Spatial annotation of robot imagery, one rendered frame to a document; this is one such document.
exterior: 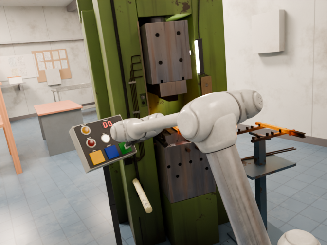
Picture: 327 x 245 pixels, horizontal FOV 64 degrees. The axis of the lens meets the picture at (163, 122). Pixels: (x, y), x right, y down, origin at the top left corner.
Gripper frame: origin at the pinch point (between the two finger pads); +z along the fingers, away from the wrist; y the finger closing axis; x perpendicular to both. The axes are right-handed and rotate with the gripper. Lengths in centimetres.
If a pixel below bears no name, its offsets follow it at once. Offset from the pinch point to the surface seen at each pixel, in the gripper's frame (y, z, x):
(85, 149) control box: -24.6, 3.8, 6.5
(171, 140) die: 39.1, 6.5, -6.6
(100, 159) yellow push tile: -18.7, 3.1, -2.1
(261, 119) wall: 343, 121, -17
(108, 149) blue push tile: -11.7, 3.1, 1.8
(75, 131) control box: -26.1, 3.8, 18.7
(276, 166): 89, -28, -56
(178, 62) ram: 49, -25, 39
